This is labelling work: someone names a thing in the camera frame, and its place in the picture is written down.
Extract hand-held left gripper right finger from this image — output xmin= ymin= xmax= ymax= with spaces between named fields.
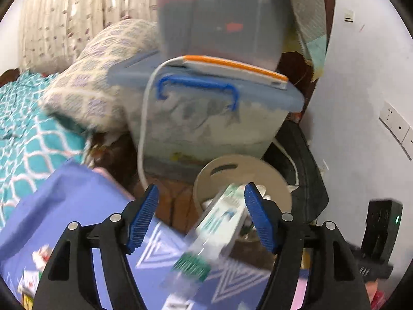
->
xmin=243 ymin=182 xmax=371 ymax=310

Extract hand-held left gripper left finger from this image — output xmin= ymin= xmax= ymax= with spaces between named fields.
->
xmin=32 ymin=183 xmax=160 ymax=310

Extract clear bottle with green label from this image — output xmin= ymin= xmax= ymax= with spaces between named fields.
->
xmin=171 ymin=183 xmax=255 ymax=283

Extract beige round bin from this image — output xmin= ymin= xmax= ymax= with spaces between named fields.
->
xmin=193 ymin=155 xmax=293 ymax=233

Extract white red plastic bag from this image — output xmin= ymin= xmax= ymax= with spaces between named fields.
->
xmin=32 ymin=245 xmax=54 ymax=270

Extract black bag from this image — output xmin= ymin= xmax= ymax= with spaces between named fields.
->
xmin=263 ymin=123 xmax=330 ymax=227

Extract purple printed tablecloth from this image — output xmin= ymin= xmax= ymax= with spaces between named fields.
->
xmin=0 ymin=160 xmax=310 ymax=310

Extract teal patterned blanket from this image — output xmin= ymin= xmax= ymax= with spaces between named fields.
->
xmin=0 ymin=69 xmax=94 ymax=227

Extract white orange power bank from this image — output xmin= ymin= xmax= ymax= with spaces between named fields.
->
xmin=181 ymin=55 xmax=289 ymax=90

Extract patterned beige pillow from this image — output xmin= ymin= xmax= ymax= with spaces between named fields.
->
xmin=39 ymin=19 xmax=162 ymax=133

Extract clear storage box teal lid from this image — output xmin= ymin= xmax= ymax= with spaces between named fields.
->
xmin=155 ymin=0 xmax=294 ymax=72

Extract beige leaf print curtain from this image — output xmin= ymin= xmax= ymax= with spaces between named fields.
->
xmin=18 ymin=0 xmax=162 ymax=72

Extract white cable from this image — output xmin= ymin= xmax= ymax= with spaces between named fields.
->
xmin=137 ymin=56 xmax=186 ymax=194

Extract white wall socket panel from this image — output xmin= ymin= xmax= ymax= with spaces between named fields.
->
xmin=379 ymin=101 xmax=413 ymax=160

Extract clear storage box blue handle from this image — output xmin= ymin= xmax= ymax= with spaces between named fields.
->
xmin=106 ymin=50 xmax=305 ymax=168

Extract dark wooden frame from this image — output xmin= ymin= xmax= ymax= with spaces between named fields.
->
xmin=277 ymin=52 xmax=320 ymax=130

